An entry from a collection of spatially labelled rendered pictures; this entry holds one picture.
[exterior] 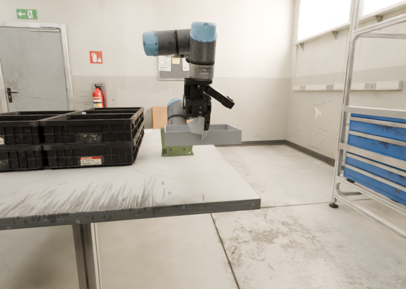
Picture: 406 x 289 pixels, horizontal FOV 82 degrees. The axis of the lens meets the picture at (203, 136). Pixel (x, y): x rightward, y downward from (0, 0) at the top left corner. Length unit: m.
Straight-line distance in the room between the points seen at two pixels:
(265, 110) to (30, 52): 4.15
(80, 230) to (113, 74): 3.72
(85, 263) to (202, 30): 0.84
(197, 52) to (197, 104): 0.15
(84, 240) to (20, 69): 4.17
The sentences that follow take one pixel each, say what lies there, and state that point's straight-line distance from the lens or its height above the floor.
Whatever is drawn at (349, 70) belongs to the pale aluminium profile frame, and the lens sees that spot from 2.38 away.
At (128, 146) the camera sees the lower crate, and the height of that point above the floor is 0.80.
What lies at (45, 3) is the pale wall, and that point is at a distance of 4.90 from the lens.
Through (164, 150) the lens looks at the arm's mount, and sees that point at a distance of 1.35.
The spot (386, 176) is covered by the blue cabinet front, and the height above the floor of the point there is 0.46.
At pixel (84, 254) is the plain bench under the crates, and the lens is 0.98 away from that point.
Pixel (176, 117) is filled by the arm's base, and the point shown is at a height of 0.91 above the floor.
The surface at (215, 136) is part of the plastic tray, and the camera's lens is 0.82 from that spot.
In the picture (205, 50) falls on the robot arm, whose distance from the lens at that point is 0.69.
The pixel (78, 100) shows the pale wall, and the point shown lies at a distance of 4.60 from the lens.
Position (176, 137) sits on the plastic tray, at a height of 0.90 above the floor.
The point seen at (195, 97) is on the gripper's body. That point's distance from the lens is 0.74.
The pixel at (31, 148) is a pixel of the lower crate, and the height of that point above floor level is 0.81.
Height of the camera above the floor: 1.06
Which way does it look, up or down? 11 degrees down
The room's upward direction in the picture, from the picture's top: straight up
